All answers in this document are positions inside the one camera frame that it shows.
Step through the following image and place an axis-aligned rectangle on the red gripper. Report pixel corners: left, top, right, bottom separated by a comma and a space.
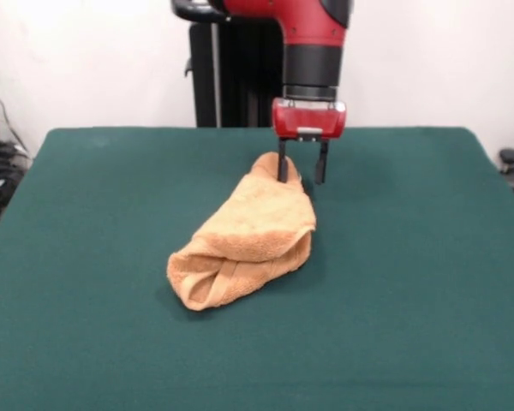
271, 97, 348, 186

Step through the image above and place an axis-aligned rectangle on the orange terry towel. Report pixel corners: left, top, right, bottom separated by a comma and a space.
166, 152, 317, 313

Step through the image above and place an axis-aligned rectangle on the dark green table cloth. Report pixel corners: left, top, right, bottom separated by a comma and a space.
0, 126, 514, 411

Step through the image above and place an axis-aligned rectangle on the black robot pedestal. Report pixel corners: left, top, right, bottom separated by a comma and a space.
170, 0, 286, 128

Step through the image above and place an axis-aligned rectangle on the grey cable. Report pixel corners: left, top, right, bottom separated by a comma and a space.
0, 79, 30, 156

